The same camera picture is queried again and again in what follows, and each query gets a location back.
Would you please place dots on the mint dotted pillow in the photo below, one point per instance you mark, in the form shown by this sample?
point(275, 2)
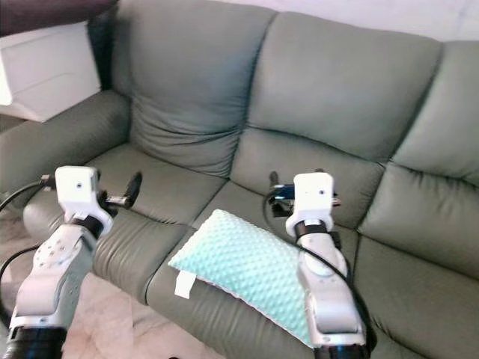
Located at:
point(239, 262)

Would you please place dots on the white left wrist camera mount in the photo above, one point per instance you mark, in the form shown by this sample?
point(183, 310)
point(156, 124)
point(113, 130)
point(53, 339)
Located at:
point(75, 187)

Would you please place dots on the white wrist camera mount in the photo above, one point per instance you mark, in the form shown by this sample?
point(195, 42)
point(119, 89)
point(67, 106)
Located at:
point(314, 194)
point(75, 187)

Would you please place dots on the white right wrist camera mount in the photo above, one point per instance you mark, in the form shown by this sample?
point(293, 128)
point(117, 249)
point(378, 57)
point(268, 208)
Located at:
point(314, 194)

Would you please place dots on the grey-green leather sofa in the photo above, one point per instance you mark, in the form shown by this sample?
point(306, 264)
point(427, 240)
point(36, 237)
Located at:
point(337, 82)

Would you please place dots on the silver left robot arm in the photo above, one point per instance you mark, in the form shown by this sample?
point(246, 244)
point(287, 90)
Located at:
point(52, 284)

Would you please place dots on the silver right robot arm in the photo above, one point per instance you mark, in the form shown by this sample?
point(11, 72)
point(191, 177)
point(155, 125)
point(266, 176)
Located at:
point(325, 299)

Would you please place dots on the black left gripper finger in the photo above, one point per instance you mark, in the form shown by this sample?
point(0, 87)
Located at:
point(135, 187)

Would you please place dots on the white cabinet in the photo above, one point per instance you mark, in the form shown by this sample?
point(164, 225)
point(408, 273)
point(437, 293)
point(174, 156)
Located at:
point(45, 71)

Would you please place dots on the dark brown cloth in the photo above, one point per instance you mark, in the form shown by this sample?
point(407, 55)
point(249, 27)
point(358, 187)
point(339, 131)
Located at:
point(45, 13)

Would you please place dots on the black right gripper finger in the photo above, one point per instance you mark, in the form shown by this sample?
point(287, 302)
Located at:
point(272, 185)

